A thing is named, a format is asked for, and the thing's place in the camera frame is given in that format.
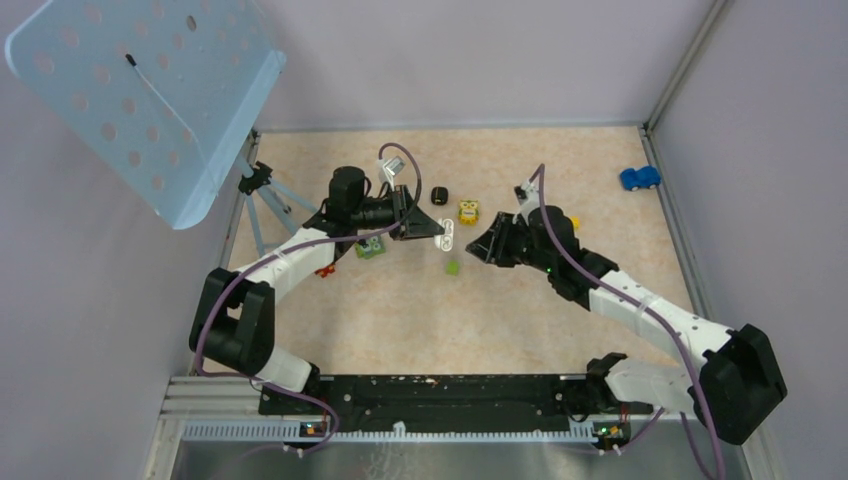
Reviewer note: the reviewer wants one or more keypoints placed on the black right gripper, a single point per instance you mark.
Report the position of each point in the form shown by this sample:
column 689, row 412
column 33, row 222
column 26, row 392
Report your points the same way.
column 492, row 245

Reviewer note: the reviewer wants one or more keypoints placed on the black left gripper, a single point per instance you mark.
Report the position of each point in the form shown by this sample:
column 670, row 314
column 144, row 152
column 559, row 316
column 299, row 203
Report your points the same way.
column 415, row 224

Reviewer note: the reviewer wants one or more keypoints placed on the white earbud charging case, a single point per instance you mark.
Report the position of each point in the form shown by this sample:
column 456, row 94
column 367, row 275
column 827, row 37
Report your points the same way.
column 445, row 241

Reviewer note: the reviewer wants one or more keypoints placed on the black earbud charging case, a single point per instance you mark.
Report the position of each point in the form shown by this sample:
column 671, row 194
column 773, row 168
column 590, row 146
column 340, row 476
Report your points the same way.
column 439, row 196

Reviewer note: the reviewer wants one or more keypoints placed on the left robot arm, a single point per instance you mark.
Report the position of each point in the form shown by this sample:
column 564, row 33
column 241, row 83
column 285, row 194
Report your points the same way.
column 235, row 320

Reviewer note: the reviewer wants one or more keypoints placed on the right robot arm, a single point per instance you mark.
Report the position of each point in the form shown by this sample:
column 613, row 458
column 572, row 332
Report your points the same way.
column 728, row 378

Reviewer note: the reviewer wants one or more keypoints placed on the yellow owl block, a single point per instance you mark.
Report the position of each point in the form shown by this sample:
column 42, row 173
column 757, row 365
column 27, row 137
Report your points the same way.
column 468, row 212

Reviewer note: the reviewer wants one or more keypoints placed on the green wooden cube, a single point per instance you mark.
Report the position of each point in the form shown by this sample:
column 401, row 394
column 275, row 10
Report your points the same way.
column 452, row 268

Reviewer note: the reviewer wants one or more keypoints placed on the green owl block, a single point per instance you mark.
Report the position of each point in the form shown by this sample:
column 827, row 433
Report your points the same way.
column 370, row 247

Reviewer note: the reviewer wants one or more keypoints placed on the red owl block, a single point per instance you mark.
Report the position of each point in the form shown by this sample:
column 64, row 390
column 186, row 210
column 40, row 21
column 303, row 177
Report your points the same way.
column 326, row 271

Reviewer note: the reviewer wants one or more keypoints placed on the blue toy car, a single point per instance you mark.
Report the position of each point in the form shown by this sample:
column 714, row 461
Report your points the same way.
column 647, row 177

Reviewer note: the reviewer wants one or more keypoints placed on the light blue tripod stand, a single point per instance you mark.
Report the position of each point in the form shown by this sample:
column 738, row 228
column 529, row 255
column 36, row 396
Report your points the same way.
column 258, row 184

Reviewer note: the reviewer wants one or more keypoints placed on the light blue perforated tray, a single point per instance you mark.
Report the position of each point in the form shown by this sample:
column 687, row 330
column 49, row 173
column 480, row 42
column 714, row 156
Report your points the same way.
column 164, row 92

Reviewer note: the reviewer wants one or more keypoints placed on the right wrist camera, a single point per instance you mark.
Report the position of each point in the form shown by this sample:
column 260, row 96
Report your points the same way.
column 527, row 194

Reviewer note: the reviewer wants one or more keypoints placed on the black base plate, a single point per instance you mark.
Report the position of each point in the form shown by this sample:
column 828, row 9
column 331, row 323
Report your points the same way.
column 473, row 404

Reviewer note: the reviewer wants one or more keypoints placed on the aluminium frame rail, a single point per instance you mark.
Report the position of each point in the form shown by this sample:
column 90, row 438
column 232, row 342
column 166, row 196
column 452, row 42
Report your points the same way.
column 223, row 398

